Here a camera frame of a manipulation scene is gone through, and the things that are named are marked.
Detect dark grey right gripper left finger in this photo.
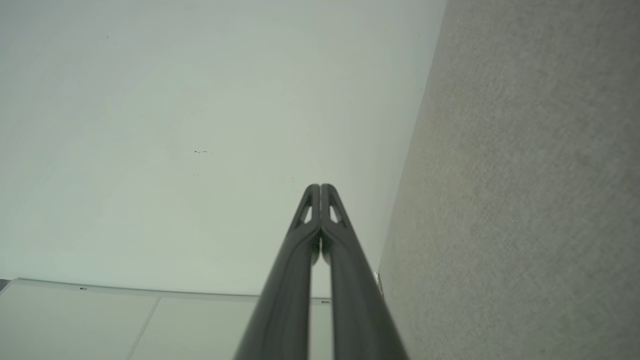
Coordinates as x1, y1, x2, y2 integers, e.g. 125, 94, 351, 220
234, 183, 321, 360

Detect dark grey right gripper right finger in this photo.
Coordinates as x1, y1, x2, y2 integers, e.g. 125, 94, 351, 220
320, 183, 409, 360

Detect grey fabric sofa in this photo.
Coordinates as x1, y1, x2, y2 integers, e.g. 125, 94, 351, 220
377, 0, 640, 360

